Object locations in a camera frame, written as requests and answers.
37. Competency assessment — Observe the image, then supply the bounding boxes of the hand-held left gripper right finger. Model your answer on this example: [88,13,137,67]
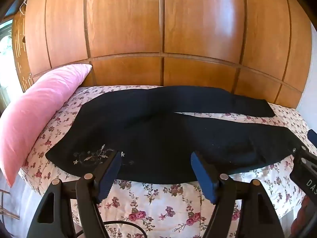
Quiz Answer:
[191,152,288,238]

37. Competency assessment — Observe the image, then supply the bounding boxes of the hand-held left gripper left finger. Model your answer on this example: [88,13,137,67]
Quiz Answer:
[27,151,122,238]

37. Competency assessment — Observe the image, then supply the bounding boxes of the black pants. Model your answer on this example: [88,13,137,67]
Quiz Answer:
[45,85,298,184]

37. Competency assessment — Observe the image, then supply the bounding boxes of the floral bed cover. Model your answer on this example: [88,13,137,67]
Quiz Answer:
[21,85,317,238]

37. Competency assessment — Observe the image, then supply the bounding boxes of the pink pillow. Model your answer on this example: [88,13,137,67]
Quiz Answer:
[0,64,93,187]

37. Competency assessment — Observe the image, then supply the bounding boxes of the wooden rack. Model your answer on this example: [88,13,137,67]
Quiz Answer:
[0,190,20,220]

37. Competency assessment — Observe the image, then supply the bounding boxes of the wooden wardrobe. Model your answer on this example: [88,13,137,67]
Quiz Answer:
[23,0,312,109]

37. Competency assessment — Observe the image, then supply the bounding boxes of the wooden lattice panel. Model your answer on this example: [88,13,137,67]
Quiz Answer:
[12,11,35,92]

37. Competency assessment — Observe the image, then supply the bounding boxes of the wooden framed mirror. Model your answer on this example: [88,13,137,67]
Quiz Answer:
[0,17,15,109]

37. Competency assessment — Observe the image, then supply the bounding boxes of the black cable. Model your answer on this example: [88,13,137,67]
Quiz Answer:
[74,220,147,238]

